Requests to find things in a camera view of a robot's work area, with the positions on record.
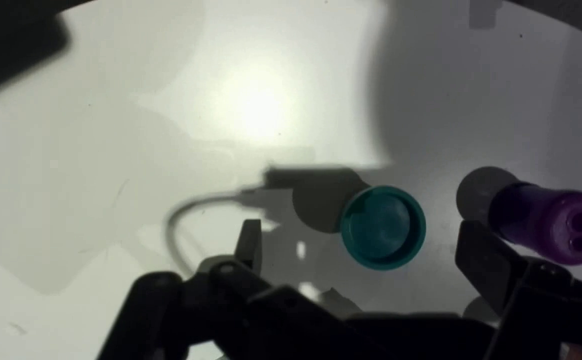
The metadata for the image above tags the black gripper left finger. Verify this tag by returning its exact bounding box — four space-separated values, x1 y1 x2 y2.
95 217 278 360

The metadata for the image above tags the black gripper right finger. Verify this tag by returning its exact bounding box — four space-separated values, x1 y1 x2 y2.
454 217 582 360

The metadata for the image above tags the teal cup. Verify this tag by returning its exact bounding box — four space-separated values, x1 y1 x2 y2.
337 184 430 272

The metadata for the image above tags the purple play dough tub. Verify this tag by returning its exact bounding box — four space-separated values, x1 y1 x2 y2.
487 180 582 268

